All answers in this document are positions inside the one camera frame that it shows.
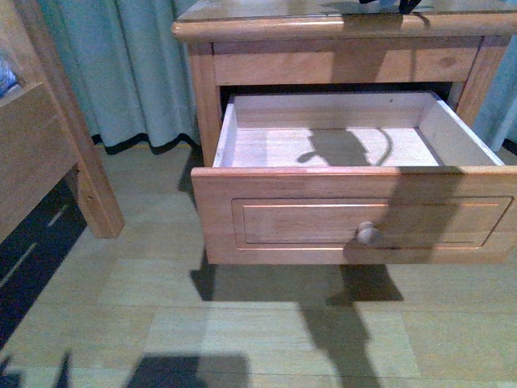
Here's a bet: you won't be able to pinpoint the checkered bedding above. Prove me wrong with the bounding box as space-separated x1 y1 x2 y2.
0 48 21 98

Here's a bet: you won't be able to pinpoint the grey curtain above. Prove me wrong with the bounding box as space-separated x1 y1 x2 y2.
38 0 517 155

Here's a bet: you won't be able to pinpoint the black under-bed storage box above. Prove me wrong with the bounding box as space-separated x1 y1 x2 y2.
1 181 86 345

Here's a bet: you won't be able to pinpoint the wooden bed frame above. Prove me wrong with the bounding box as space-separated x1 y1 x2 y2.
1 1 124 238

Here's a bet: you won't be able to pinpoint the wooden drawer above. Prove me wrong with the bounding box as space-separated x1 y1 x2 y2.
191 92 516 264

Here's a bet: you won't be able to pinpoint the wooden nightstand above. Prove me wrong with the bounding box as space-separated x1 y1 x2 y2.
170 0 517 171

